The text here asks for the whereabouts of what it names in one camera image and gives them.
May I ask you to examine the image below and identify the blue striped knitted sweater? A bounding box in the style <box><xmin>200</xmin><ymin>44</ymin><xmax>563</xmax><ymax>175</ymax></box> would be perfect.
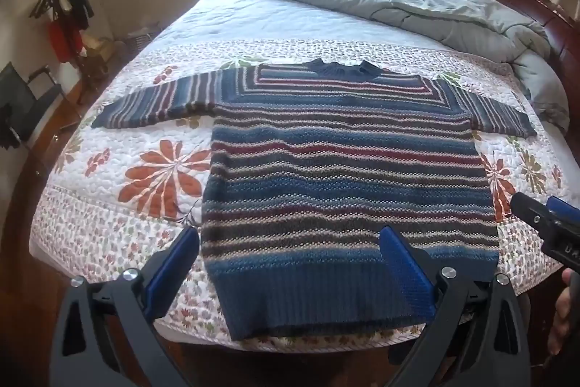
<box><xmin>91</xmin><ymin>58</ymin><xmax>538</xmax><ymax>342</ymax></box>

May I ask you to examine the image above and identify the tan bag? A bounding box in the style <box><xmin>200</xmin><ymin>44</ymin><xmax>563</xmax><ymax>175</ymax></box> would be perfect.
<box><xmin>83</xmin><ymin>34</ymin><xmax>117</xmax><ymax>79</ymax></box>

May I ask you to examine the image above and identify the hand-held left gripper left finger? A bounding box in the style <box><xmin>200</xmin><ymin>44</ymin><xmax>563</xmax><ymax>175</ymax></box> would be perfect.
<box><xmin>49</xmin><ymin>226</ymin><xmax>200</xmax><ymax>387</ymax></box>

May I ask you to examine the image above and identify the red garment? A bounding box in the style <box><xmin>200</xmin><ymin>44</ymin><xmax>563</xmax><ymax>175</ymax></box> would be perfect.
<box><xmin>48</xmin><ymin>20</ymin><xmax>86</xmax><ymax>64</ymax></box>

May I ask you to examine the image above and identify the black chair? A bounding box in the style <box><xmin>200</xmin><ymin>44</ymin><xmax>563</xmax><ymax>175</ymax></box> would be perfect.
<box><xmin>0</xmin><ymin>61</ymin><xmax>69</xmax><ymax>150</ymax></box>

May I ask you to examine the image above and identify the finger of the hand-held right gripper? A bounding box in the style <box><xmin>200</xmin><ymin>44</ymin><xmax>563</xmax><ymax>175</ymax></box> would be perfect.
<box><xmin>511</xmin><ymin>192</ymin><xmax>551</xmax><ymax>234</ymax></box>
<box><xmin>547</xmin><ymin>195</ymin><xmax>580</xmax><ymax>231</ymax></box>

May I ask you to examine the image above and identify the white floral quilt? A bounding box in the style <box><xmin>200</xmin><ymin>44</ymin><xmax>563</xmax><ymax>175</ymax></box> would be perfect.
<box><xmin>28</xmin><ymin>0</ymin><xmax>567</xmax><ymax>354</ymax></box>

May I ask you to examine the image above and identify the dark wooden headboard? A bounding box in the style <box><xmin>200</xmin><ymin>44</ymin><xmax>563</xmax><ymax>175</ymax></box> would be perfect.
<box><xmin>466</xmin><ymin>0</ymin><xmax>580</xmax><ymax>156</ymax></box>

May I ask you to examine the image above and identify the person's right hand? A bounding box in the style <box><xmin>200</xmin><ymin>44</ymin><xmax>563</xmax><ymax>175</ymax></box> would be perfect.
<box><xmin>547</xmin><ymin>269</ymin><xmax>574</xmax><ymax>356</ymax></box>

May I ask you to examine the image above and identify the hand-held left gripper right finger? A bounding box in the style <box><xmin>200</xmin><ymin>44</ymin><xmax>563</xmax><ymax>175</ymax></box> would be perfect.
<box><xmin>380</xmin><ymin>225</ymin><xmax>531</xmax><ymax>387</ymax></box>

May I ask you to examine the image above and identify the grey-blue duvet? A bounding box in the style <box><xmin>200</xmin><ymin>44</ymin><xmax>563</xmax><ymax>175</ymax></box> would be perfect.
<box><xmin>217</xmin><ymin>0</ymin><xmax>571</xmax><ymax>134</ymax></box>

